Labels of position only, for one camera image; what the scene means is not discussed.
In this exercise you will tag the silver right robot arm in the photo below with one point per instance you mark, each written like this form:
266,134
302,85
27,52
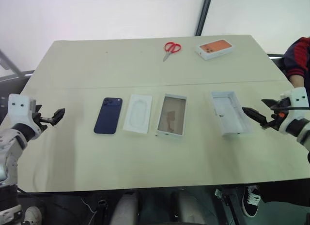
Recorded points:
302,135

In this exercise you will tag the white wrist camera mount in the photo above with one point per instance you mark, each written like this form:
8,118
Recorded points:
296,98
18,106

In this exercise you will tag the dark desk behind table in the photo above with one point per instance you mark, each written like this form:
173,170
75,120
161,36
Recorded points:
278,60

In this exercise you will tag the white moulded insert tray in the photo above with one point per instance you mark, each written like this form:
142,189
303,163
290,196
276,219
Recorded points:
138,113

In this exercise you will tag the black table leg frame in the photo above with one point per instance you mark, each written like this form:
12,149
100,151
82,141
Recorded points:
228,203

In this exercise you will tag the dark upright pole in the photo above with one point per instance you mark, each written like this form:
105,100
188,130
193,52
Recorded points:
204,13

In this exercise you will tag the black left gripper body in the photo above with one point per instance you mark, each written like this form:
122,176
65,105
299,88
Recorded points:
43,119

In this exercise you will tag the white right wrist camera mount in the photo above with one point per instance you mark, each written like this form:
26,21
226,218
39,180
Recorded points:
296,98

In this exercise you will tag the grey rounded shape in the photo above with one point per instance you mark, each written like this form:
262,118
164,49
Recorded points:
126,210

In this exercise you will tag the person in navy red jacket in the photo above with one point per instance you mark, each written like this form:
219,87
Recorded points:
299,58

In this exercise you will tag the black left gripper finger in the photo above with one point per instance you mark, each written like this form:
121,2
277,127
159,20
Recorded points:
38,108
58,115

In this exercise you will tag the grey slanted frame bar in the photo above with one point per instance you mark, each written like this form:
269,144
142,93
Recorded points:
9,61

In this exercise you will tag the white phone box base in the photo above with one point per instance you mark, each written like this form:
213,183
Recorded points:
172,115

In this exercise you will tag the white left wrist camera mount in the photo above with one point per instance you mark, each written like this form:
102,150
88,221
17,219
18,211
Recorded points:
18,106

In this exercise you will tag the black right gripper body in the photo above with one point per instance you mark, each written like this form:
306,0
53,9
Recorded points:
276,119

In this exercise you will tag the person's bare forearm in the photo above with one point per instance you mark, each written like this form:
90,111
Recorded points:
296,82

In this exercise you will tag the dark blue smartphone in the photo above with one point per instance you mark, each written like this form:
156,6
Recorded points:
108,117

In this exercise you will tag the black and white sneaker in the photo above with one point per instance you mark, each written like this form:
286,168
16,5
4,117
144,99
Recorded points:
250,200

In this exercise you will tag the white phone box lid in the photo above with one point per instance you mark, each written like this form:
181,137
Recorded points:
230,113

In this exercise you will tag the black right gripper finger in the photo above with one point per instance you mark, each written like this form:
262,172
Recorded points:
255,115
272,104

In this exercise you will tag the phone box with orange print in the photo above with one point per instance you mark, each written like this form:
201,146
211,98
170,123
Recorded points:
215,49

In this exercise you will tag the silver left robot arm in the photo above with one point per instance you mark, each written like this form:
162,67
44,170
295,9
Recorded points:
12,147

